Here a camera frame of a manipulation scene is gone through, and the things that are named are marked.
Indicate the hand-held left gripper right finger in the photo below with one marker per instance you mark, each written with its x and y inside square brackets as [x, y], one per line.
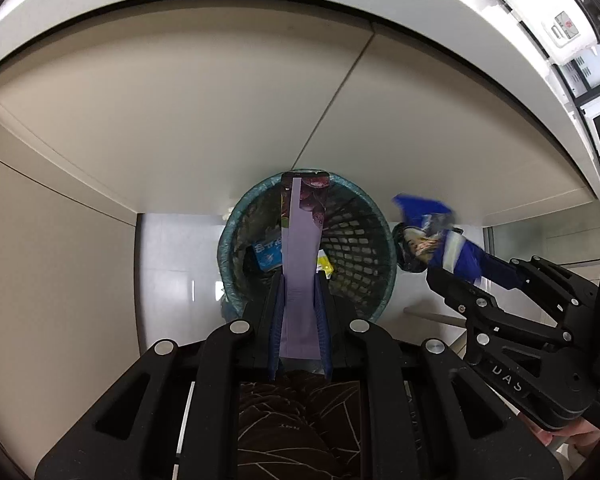
[324, 325]

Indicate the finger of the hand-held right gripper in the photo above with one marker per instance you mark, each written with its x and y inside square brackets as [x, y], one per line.
[500, 272]
[460, 290]

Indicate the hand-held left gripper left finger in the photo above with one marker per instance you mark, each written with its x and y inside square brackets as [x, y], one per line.
[276, 320]

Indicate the purple grape snack packet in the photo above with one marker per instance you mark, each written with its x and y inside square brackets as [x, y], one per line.
[300, 270]

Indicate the yellow snack wrapper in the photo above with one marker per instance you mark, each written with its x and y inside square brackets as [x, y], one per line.
[325, 262]

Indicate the blue milk carton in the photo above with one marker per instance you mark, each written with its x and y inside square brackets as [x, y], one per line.
[267, 255]

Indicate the blue snack wrapper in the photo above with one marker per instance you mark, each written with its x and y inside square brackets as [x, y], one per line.
[420, 207]

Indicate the black mesh bin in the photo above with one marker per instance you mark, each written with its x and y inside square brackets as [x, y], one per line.
[360, 240]

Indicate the person's right hand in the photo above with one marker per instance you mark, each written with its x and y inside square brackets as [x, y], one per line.
[580, 432]

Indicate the person's brown patterned pants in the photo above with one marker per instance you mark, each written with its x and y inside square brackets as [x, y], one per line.
[290, 430]

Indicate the beige cabinet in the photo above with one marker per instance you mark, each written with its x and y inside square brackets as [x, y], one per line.
[180, 135]

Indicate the black and white vented appliance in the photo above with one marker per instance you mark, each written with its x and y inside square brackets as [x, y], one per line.
[587, 74]

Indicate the white floral rice cooker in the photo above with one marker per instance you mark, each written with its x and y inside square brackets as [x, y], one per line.
[545, 5]

